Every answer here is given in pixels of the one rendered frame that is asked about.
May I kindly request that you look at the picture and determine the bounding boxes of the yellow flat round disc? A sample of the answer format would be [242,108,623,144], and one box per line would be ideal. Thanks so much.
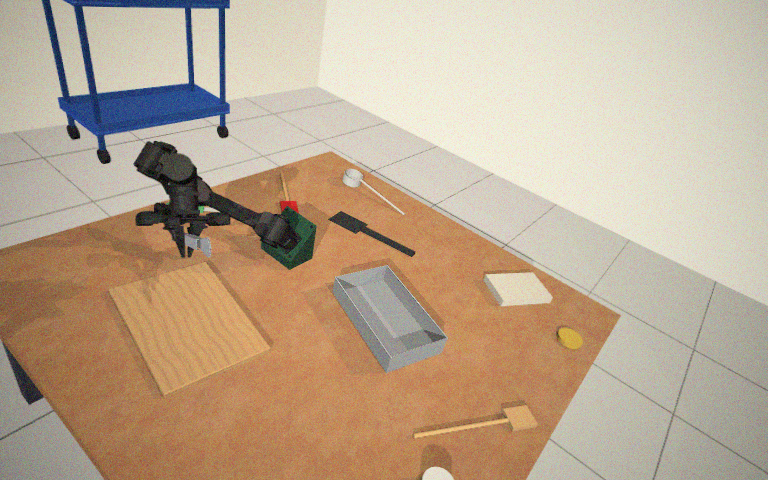
[557,328,583,349]

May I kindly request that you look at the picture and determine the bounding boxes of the grey cylinder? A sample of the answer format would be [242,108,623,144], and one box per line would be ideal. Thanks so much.
[421,467,454,480]

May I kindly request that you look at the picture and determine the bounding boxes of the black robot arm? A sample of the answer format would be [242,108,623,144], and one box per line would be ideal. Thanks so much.
[133,141,302,254]

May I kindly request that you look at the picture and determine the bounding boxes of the cream flat square slab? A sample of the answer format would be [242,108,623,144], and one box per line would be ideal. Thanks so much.
[483,272,553,306]

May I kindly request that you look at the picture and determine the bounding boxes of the light brown wooden board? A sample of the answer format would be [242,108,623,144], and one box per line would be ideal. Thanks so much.
[109,262,271,398]

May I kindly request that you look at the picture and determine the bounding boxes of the black spatula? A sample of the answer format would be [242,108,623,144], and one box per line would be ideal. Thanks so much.
[329,211,415,257]

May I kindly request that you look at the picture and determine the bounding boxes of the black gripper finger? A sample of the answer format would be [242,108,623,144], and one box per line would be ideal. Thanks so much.
[162,226,186,258]
[187,226,207,257]

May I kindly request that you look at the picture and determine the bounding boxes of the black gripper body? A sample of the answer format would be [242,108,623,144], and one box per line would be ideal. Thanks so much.
[135,187,230,227]

